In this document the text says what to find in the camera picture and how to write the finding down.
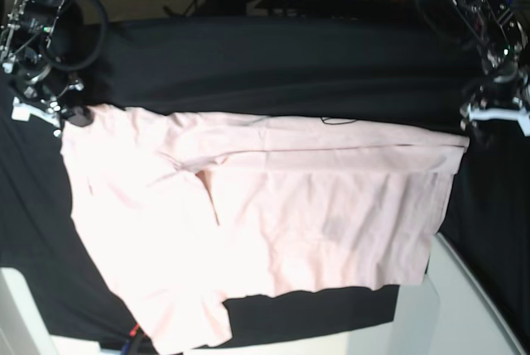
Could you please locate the pink T-shirt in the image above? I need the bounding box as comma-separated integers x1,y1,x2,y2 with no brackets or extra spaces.
61,105,469,354

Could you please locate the white panel left front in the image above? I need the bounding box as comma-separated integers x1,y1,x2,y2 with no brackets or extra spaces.
1,268,101,355

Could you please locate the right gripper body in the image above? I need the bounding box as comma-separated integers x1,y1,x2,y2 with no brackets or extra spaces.
16,78,84,123

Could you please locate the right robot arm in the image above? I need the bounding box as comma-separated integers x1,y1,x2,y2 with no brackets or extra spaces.
1,0,109,130

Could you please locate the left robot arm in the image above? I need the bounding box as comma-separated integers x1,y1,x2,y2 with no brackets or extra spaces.
446,0,529,109

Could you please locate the white panel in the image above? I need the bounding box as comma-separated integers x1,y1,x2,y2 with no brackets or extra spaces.
380,233,530,355
1,268,101,355

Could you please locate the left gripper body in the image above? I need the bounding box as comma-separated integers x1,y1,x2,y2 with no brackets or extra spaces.
463,69,529,110

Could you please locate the red blue clamp front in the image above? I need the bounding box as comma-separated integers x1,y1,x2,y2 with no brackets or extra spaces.
120,324,146,355

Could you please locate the white panel right front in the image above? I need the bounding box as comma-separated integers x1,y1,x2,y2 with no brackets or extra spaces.
380,233,530,355

